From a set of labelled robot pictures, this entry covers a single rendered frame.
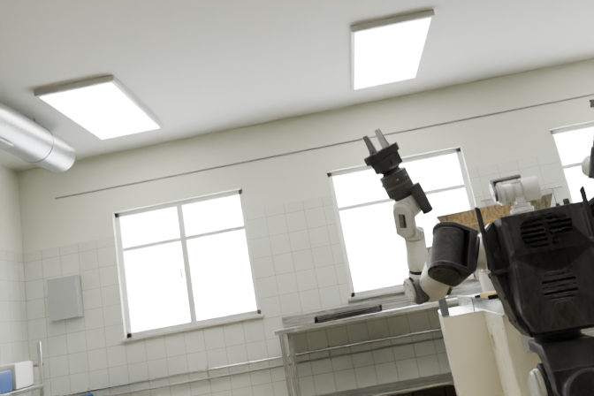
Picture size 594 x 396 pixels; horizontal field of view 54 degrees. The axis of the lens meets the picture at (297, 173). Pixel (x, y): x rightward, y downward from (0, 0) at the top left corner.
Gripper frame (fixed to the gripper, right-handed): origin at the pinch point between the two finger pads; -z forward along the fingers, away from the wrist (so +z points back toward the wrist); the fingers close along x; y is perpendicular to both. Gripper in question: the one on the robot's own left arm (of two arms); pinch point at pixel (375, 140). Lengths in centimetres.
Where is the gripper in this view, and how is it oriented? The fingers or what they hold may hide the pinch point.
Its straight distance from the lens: 182.6
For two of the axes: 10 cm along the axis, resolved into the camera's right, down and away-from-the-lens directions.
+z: 4.7, 8.8, 0.4
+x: 8.0, -4.4, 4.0
